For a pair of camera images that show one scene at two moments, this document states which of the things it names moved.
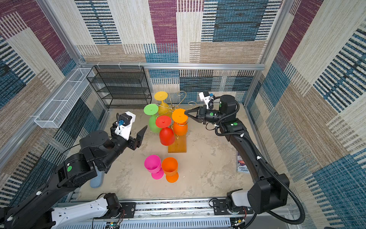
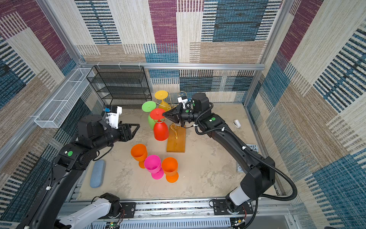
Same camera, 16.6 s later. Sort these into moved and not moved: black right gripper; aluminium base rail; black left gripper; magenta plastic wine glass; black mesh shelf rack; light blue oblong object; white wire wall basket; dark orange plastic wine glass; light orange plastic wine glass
Moved: black right gripper; black left gripper; light orange plastic wine glass
Not moved: white wire wall basket; magenta plastic wine glass; aluminium base rail; black mesh shelf rack; light blue oblong object; dark orange plastic wine glass
